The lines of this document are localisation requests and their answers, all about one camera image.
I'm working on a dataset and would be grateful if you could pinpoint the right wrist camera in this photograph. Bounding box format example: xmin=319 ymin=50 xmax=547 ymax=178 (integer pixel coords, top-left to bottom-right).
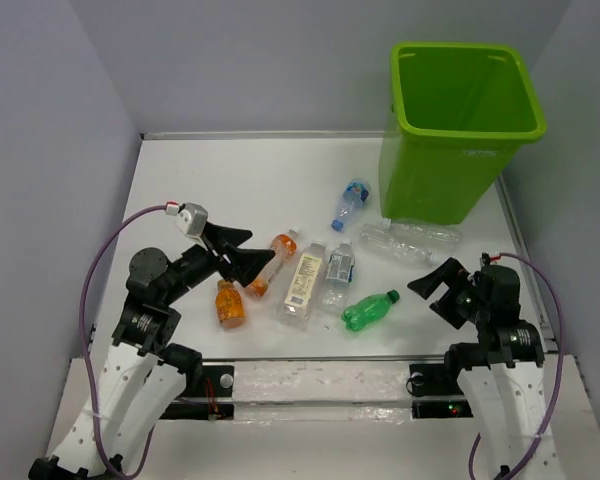
xmin=480 ymin=253 xmax=500 ymax=276

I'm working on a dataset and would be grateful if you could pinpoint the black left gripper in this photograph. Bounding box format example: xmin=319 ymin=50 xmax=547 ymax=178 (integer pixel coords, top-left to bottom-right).
xmin=162 ymin=220 xmax=275 ymax=303

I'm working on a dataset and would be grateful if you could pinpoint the tall orange label bottle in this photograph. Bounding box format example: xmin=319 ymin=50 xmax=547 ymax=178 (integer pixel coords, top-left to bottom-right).
xmin=245 ymin=229 xmax=300 ymax=299

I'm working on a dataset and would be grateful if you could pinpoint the green plastic bottle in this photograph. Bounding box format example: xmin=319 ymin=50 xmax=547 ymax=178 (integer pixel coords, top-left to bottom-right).
xmin=341 ymin=290 xmax=400 ymax=332

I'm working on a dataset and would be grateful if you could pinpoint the large clear crushed bottle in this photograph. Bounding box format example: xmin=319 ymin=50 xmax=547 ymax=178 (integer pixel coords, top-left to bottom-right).
xmin=359 ymin=222 xmax=463 ymax=267

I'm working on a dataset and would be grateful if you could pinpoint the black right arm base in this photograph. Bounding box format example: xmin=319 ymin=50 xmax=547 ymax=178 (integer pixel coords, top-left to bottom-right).
xmin=405 ymin=363 xmax=473 ymax=420

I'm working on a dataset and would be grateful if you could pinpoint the blue cap water bottle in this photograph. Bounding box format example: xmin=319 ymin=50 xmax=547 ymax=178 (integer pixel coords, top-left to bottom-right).
xmin=331 ymin=179 xmax=370 ymax=232

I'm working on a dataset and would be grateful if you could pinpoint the green plastic bin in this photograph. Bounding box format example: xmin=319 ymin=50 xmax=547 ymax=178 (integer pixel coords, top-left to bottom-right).
xmin=378 ymin=42 xmax=547 ymax=225

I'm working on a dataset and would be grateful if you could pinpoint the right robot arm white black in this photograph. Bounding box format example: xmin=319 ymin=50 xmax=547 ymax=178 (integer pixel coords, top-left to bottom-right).
xmin=407 ymin=254 xmax=565 ymax=479

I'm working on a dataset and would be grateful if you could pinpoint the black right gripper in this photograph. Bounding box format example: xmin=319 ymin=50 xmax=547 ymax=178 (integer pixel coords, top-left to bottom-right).
xmin=405 ymin=256 xmax=489 ymax=328

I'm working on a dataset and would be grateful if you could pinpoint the small clear bottle blue label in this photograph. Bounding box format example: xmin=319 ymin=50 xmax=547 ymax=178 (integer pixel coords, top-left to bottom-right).
xmin=320 ymin=241 xmax=355 ymax=316

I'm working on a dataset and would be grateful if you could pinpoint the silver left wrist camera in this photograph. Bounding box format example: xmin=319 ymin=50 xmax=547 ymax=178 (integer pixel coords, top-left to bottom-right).
xmin=175 ymin=202 xmax=208 ymax=238

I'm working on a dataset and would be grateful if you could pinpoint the clear bottle beige label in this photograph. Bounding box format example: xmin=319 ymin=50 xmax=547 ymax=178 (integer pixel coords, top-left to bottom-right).
xmin=277 ymin=239 xmax=327 ymax=330

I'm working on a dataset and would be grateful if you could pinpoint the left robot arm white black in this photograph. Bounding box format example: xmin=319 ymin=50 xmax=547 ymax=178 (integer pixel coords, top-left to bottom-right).
xmin=28 ymin=223 xmax=274 ymax=479

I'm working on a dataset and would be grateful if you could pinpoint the short orange bottle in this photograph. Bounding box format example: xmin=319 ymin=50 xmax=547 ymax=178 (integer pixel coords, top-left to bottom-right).
xmin=215 ymin=280 xmax=246 ymax=329

